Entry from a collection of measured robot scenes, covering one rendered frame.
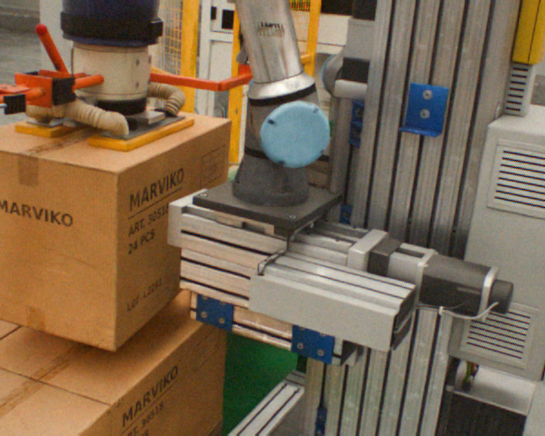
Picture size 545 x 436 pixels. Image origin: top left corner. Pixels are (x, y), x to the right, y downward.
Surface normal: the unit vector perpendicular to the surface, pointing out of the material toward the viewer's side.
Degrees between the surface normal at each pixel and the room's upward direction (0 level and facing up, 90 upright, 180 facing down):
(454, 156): 90
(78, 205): 90
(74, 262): 90
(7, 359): 0
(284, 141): 97
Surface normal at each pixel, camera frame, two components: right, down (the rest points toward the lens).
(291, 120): 0.19, 0.45
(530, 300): -0.46, 0.25
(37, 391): 0.07, -0.94
